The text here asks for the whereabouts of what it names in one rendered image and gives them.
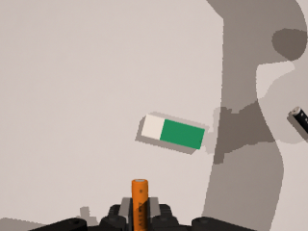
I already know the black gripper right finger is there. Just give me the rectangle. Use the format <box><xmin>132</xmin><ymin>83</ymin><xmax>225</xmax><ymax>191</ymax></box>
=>
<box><xmin>147</xmin><ymin>197</ymin><xmax>256</xmax><ymax>231</ymax></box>

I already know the orange aaa battery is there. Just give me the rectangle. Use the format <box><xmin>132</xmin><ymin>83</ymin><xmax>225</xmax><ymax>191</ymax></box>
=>
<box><xmin>131</xmin><ymin>179</ymin><xmax>148</xmax><ymax>231</ymax></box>

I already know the white and green eraser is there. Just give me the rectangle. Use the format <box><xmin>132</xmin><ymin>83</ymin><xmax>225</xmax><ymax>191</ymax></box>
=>
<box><xmin>141</xmin><ymin>114</ymin><xmax>205</xmax><ymax>150</ymax></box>

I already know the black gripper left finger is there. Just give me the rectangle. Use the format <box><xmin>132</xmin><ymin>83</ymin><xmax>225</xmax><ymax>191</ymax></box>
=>
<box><xmin>29</xmin><ymin>197</ymin><xmax>134</xmax><ymax>231</ymax></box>

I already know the black battery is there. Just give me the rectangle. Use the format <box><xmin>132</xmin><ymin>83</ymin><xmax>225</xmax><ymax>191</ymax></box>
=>
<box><xmin>292</xmin><ymin>106</ymin><xmax>308</xmax><ymax>134</ymax></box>

